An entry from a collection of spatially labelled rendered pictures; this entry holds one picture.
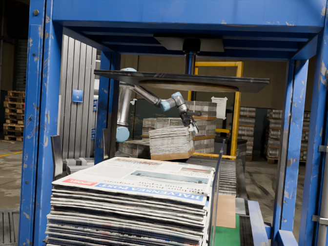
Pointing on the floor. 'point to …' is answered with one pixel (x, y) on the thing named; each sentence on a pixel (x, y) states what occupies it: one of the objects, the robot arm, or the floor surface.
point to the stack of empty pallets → (19, 105)
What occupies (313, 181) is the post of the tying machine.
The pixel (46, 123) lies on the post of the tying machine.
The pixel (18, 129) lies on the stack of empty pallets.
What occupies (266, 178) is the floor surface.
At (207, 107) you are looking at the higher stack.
